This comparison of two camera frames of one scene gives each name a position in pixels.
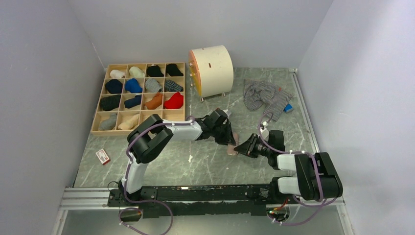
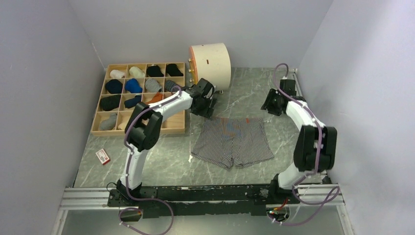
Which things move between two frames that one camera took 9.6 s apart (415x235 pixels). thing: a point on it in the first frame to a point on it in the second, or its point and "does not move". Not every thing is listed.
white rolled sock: x=117 y=74 does not move
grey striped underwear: x=257 y=93 to x=228 y=141
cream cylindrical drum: x=212 y=68 does not move
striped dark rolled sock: x=170 y=86 does not move
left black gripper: x=228 y=139 to x=207 y=112
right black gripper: x=247 y=148 to x=267 y=105
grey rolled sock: x=152 y=85 does not move
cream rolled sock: x=135 y=72 does not move
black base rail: x=201 y=201 does not move
